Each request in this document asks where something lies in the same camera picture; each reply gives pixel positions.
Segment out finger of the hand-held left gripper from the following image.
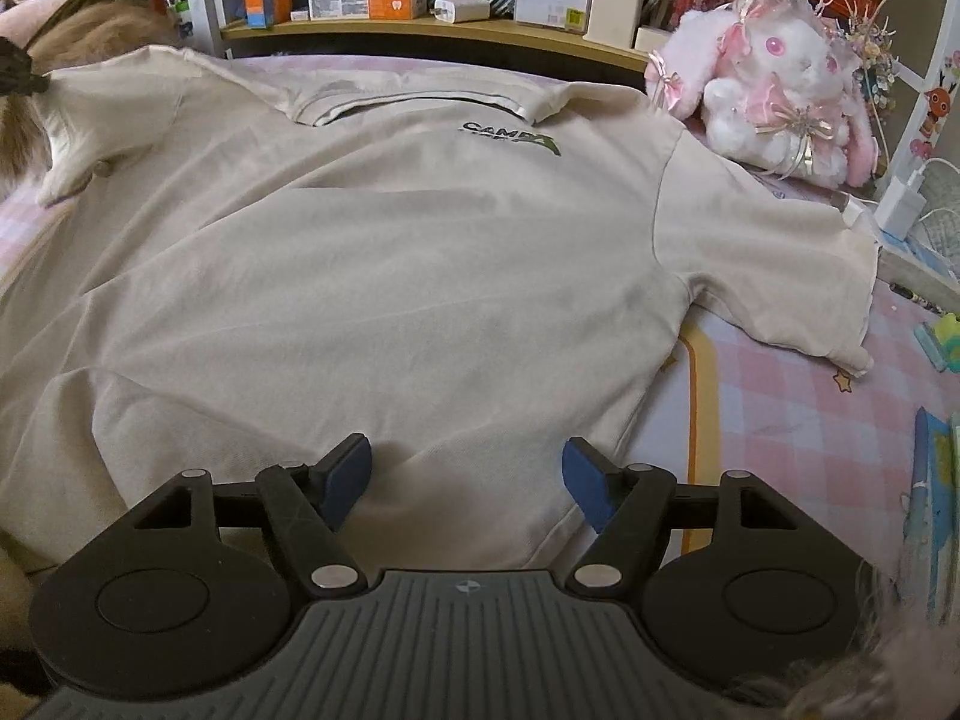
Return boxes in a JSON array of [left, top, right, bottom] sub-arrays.
[[0, 40, 50, 96]]

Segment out white square pen holder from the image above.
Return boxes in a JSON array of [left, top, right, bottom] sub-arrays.
[[583, 0, 644, 46]]

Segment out beige t-shirt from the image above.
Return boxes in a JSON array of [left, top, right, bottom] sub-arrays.
[[0, 45, 883, 578]]

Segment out brown furry plush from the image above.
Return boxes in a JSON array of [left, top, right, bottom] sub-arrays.
[[0, 0, 175, 192]]

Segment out white power adapter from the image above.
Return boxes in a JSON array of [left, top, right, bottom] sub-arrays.
[[876, 172, 932, 238]]

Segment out white shelf frame with stickers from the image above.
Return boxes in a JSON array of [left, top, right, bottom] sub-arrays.
[[889, 7, 960, 192]]

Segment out colourful picture book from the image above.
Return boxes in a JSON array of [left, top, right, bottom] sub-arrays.
[[898, 405, 960, 620]]

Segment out white charger plug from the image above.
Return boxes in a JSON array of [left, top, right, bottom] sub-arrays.
[[433, 0, 492, 24]]

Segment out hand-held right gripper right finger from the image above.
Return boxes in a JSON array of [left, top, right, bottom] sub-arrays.
[[561, 436, 809, 599]]

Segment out wooden shelf board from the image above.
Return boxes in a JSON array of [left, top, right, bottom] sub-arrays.
[[221, 11, 653, 74]]

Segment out fuzzy brown sleeve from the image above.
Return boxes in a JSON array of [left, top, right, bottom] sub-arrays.
[[731, 561, 960, 720]]

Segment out pink white plush bunny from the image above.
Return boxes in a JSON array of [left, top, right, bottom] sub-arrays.
[[643, 0, 901, 188]]

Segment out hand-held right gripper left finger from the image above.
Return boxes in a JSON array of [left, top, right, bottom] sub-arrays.
[[133, 433, 374, 599]]

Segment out white orange toothpaste box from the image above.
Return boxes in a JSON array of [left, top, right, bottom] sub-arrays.
[[307, 0, 428, 22]]

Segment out dried flower bunch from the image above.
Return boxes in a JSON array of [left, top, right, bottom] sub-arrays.
[[840, 11, 905, 115]]

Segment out green yellow toy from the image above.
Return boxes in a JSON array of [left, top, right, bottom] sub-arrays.
[[918, 310, 960, 374]]

